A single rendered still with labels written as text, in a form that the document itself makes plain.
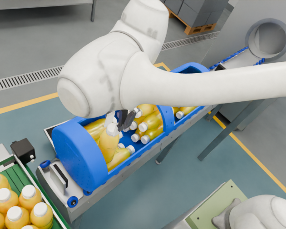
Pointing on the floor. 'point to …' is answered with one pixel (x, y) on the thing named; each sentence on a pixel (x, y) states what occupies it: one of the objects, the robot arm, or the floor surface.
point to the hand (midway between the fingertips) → (113, 124)
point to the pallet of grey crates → (196, 13)
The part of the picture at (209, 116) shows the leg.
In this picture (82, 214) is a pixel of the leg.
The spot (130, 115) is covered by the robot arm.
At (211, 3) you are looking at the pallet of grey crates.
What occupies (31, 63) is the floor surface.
